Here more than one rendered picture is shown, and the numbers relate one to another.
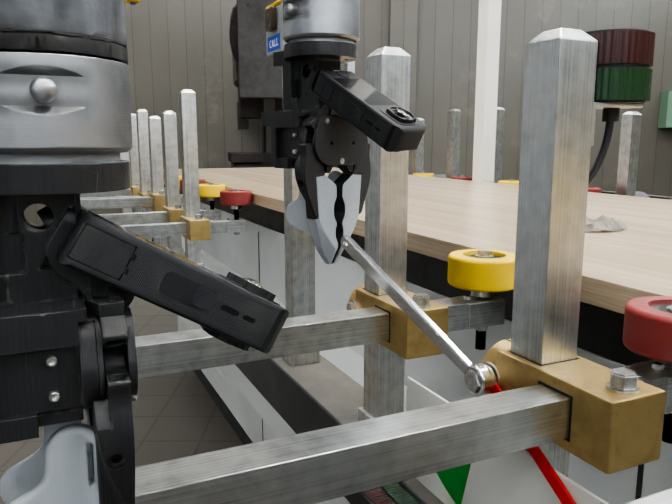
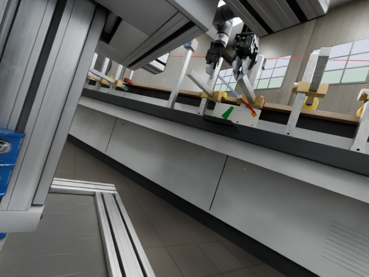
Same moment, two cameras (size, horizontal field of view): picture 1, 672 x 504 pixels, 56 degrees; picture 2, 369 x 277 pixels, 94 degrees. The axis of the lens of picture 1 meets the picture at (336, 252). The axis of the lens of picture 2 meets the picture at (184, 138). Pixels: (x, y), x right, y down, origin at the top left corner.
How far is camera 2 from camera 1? 80 cm
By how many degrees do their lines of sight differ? 34
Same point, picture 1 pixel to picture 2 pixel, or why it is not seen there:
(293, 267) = (176, 88)
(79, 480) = (246, 64)
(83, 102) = not seen: hidden behind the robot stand
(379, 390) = (204, 107)
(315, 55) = (222, 44)
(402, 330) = (217, 94)
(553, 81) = (261, 60)
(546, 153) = (257, 68)
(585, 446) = (257, 103)
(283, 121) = (213, 52)
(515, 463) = (242, 109)
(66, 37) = not seen: hidden behind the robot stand
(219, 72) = not seen: hidden behind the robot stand
